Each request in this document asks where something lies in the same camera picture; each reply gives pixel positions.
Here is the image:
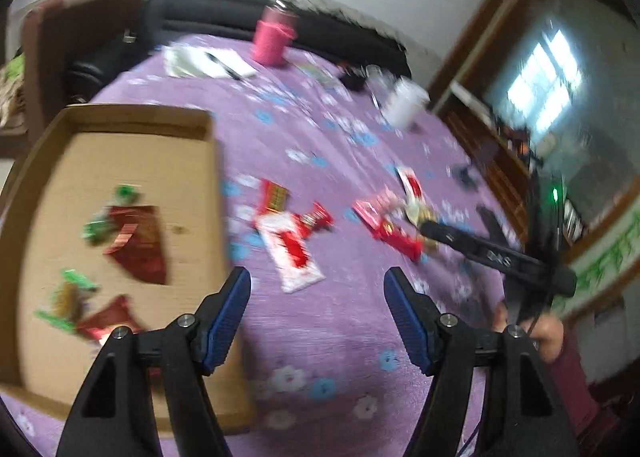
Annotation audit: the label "black smartphone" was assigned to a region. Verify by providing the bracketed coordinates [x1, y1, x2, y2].
[476, 204, 513, 248]

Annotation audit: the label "pink snack packet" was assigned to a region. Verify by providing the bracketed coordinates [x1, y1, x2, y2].
[352, 187, 405, 232]

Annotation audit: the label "brown armchair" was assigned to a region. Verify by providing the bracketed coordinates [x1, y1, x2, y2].
[21, 0, 143, 143]

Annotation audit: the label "red crinkled foil snack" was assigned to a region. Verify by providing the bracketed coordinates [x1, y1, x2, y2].
[295, 201, 333, 238]

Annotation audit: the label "white plastic jar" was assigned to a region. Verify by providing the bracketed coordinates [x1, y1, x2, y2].
[381, 78, 431, 130]

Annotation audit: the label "white red snack packet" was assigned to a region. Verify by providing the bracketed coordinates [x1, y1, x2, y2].
[255, 212, 324, 293]

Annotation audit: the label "black phone stand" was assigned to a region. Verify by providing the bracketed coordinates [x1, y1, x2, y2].
[450, 163, 482, 191]

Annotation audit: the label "purple floral tablecloth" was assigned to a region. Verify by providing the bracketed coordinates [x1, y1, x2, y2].
[0, 33, 532, 457]

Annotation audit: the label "small white red packet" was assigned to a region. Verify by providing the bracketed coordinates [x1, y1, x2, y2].
[396, 165, 426, 209]

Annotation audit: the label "red snack bar wrapper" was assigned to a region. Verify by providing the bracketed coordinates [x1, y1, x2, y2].
[373, 218, 423, 263]

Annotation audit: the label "dark red foil snack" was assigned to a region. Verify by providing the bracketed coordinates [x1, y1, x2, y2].
[103, 206, 167, 285]

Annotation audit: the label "person right hand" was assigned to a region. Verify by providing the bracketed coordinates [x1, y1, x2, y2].
[492, 302, 564, 364]

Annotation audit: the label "green clear cookie packet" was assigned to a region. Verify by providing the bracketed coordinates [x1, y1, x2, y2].
[34, 269, 101, 333]

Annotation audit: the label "red foil snack bag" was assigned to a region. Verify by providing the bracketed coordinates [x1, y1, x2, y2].
[75, 295, 144, 345]

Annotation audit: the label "white papers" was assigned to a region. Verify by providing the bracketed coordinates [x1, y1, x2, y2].
[163, 44, 257, 80]

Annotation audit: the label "green wrapped candy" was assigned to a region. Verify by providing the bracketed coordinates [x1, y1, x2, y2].
[81, 216, 116, 245]

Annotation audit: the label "cardboard box tray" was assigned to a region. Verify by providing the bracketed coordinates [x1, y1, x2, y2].
[1, 105, 231, 419]

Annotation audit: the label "pink sleeved water bottle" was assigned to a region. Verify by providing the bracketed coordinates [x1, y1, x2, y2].
[252, 0, 297, 67]

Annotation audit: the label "red gold snack packet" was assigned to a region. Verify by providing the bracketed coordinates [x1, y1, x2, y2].
[258, 178, 290, 215]

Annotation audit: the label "black pen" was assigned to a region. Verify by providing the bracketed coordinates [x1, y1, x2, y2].
[206, 53, 243, 81]

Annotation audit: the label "black leather sofa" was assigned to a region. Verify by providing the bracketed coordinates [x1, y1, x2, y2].
[64, 0, 414, 103]

